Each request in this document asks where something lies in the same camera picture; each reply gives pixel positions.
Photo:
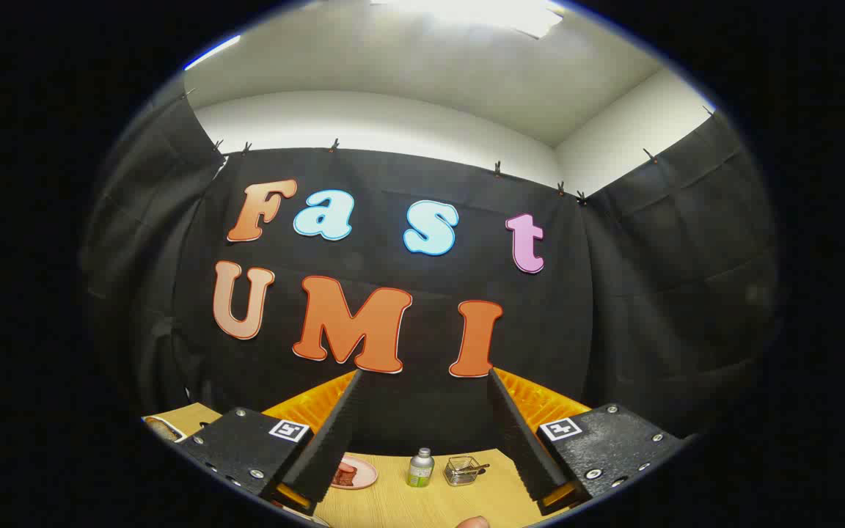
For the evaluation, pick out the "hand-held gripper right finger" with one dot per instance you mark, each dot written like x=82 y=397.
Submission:
x=518 y=440

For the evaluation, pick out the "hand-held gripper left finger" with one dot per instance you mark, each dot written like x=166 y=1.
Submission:
x=334 y=433

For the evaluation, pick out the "brown cooked meat piece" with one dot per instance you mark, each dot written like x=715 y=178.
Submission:
x=345 y=477

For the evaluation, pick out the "pink plate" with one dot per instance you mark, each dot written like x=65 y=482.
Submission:
x=365 y=473

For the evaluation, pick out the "green-labelled metal bottle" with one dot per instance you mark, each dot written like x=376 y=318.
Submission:
x=420 y=473

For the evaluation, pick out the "cream toaster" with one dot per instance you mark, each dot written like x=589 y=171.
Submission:
x=182 y=437

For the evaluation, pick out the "ceiling light panel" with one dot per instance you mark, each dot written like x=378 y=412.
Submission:
x=466 y=13

